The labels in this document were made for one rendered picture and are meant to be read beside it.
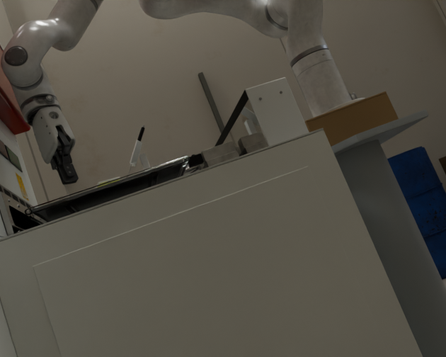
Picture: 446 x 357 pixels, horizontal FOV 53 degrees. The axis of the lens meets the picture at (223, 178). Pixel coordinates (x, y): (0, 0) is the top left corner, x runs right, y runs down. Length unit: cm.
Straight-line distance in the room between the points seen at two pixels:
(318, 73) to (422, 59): 360
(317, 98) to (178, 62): 294
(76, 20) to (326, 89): 68
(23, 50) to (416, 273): 108
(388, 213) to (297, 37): 55
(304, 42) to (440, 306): 80
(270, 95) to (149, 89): 316
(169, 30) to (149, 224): 363
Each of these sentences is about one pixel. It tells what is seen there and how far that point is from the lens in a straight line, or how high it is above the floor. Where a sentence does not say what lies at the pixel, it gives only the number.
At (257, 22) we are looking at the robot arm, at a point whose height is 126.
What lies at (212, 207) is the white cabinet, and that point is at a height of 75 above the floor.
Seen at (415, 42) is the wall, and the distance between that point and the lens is 494.
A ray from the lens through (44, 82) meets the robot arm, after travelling 111.
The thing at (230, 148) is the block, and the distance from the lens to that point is 107.
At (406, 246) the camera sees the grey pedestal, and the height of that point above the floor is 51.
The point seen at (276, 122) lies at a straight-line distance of 92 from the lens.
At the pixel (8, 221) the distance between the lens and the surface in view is 97.
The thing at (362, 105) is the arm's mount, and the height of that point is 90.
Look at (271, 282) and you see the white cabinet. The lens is 79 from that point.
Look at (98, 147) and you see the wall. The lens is 392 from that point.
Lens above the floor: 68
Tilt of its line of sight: 8 degrees up
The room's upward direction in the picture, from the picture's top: 22 degrees counter-clockwise
